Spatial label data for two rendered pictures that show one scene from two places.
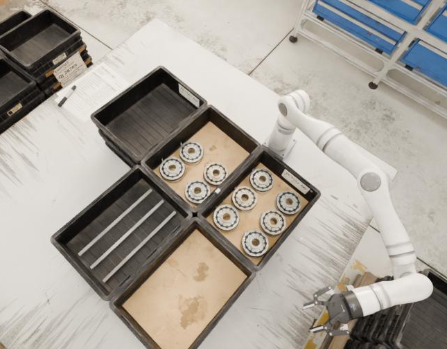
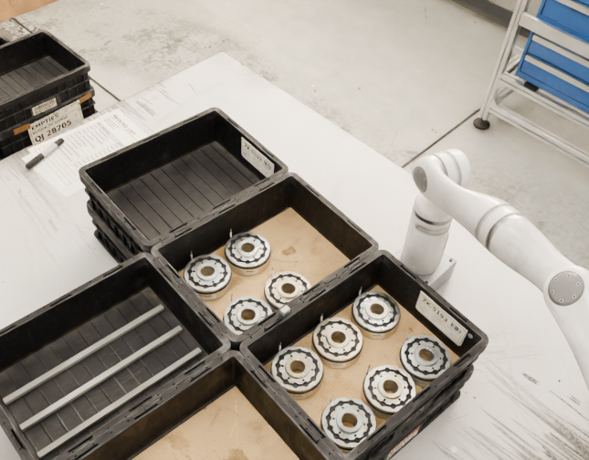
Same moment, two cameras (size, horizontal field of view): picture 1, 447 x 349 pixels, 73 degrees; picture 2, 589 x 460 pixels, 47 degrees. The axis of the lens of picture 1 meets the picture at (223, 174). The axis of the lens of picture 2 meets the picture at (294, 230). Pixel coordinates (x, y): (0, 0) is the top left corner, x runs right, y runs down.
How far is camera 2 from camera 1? 0.38 m
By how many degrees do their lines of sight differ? 19
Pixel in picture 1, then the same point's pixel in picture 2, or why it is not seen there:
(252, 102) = (378, 193)
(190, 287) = not seen: outside the picture
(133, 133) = (147, 214)
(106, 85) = (116, 143)
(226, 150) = (315, 257)
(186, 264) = (205, 447)
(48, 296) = not seen: outside the picture
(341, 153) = (519, 246)
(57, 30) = (52, 65)
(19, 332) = not seen: outside the picture
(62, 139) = (18, 220)
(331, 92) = (555, 223)
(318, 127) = (478, 203)
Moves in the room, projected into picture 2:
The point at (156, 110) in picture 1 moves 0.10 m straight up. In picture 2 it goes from (196, 181) to (194, 151)
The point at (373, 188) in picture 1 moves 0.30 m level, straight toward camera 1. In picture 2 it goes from (571, 297) to (413, 363)
